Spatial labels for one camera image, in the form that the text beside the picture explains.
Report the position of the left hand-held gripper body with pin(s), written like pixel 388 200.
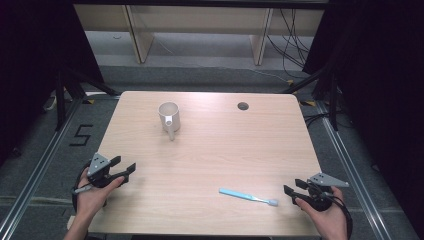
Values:
pixel 98 165

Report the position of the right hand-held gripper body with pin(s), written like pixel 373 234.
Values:
pixel 318 198

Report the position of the light blue toothbrush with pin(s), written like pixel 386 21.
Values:
pixel 240 194

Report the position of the white cup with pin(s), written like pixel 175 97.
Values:
pixel 171 120

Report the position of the person's right hand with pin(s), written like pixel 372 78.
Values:
pixel 330 218

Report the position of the person's left hand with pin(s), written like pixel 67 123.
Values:
pixel 91 200

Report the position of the yellow black floor tape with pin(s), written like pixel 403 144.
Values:
pixel 88 101
pixel 308 103

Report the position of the black metal stand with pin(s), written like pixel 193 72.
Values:
pixel 333 100
pixel 60 100

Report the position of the dark curtain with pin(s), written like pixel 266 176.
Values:
pixel 383 83
pixel 30 66

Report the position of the light wooden shelf unit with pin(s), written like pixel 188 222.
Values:
pixel 200 20

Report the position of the metal floor rail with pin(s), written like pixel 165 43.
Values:
pixel 36 170
pixel 350 160

